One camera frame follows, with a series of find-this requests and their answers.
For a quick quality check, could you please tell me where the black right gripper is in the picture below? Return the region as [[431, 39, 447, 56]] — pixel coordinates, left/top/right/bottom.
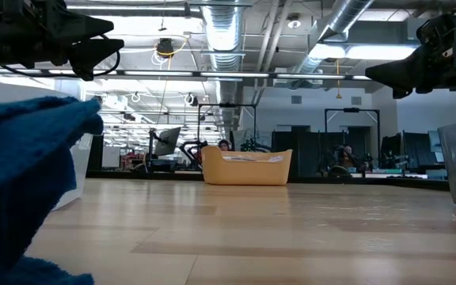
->
[[364, 10, 456, 100]]

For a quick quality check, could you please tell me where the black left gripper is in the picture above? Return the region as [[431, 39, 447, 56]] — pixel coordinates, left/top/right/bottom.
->
[[0, 0, 125, 82]]

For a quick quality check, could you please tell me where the white plastic bin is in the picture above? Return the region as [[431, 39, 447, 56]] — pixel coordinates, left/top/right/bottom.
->
[[0, 80, 94, 211]]

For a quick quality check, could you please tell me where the orange plastic bin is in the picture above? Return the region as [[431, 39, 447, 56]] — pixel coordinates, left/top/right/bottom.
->
[[201, 145, 294, 186]]

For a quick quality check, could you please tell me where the bright ceiling light panel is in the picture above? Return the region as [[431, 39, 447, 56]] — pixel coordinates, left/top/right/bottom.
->
[[309, 42, 420, 62]]

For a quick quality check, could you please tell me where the black partition panel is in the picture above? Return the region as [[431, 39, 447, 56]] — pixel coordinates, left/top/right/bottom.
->
[[381, 131, 439, 170]]

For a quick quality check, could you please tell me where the long ceiling light strip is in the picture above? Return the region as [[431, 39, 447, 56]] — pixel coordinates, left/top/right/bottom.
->
[[0, 67, 374, 81]]

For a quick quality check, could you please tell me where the black cabinet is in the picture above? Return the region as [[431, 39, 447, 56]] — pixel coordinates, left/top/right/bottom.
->
[[87, 134, 105, 172]]

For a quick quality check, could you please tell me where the grey tilted monitor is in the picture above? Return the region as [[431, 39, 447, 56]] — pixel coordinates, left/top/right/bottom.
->
[[153, 126, 182, 157]]

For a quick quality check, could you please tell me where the blue cloth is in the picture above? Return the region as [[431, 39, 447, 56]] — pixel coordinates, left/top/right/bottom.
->
[[0, 96, 105, 285]]

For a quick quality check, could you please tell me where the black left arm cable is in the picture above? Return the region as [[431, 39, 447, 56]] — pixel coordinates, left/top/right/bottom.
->
[[2, 34, 122, 78]]

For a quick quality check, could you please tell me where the black metal frame stand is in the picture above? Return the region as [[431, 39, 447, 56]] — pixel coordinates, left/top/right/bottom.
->
[[324, 107, 382, 167], [196, 102, 258, 152]]

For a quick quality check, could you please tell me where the yellow hanging ceiling cord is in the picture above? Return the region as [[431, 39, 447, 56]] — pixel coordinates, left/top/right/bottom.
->
[[334, 58, 343, 101]]

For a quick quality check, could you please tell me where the black ceiling cable reel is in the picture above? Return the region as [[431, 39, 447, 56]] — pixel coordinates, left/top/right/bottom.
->
[[154, 37, 176, 59]]

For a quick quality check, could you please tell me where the silver ventilation duct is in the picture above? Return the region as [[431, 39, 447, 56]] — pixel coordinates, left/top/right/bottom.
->
[[297, 0, 375, 76], [200, 0, 245, 131]]

